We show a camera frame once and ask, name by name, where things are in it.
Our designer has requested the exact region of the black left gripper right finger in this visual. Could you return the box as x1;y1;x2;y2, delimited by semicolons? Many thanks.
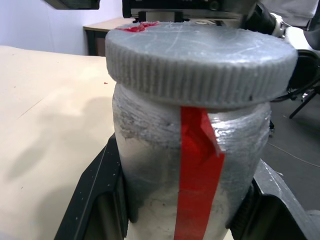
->
225;158;316;240

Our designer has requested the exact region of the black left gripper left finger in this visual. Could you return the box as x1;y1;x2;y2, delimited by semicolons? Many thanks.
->
53;134;131;240

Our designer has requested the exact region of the grey ribbed jar lid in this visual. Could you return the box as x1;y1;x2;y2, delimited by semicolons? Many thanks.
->
104;21;299;109

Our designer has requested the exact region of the grey jar with red tape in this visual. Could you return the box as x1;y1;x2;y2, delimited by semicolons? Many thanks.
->
111;82;273;240

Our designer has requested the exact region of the wooden desk with dark front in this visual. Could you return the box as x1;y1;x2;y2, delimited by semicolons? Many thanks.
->
83;17;137;57

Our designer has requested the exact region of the black flat screen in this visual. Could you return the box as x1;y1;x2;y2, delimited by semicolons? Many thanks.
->
42;0;101;11

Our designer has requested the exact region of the thin white floor cable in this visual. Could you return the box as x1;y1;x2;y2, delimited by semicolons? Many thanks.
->
271;143;320;167

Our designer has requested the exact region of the black chair frame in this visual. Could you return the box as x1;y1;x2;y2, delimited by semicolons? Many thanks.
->
271;49;320;119

